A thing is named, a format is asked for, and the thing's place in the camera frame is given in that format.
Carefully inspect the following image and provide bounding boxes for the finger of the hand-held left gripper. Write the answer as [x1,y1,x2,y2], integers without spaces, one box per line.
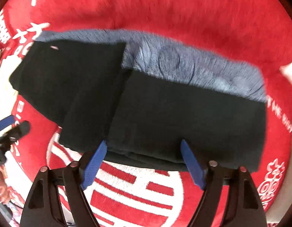
[4,120,31,140]
[0,116,15,133]

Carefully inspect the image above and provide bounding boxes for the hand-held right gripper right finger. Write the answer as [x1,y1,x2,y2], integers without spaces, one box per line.
[181,139,266,227]

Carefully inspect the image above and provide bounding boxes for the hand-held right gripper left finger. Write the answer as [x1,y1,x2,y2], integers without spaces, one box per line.
[19,140,108,227]

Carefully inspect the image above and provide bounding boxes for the black pants with blue trim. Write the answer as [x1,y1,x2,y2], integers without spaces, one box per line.
[9,28,269,173]

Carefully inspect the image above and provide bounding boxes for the red printed blanket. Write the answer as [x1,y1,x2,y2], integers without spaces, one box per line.
[0,0,292,227]

